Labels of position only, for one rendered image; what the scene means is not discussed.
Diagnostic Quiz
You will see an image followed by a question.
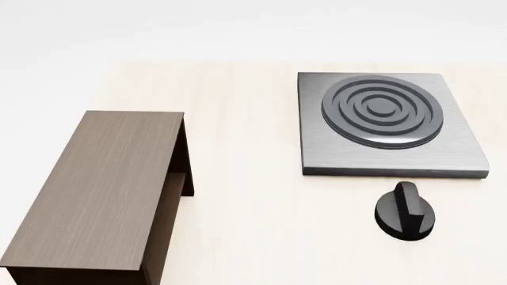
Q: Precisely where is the brown wooden cabinet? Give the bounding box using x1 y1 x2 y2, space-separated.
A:
0 110 196 285

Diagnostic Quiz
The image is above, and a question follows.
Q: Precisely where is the grey metal stove plate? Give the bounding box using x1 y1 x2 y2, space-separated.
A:
297 71 490 181

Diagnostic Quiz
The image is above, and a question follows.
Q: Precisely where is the black ringed stove burner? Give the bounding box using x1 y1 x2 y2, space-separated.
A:
321 74 444 150

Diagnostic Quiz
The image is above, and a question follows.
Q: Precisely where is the black stove knob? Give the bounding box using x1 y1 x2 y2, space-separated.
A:
374 180 436 242

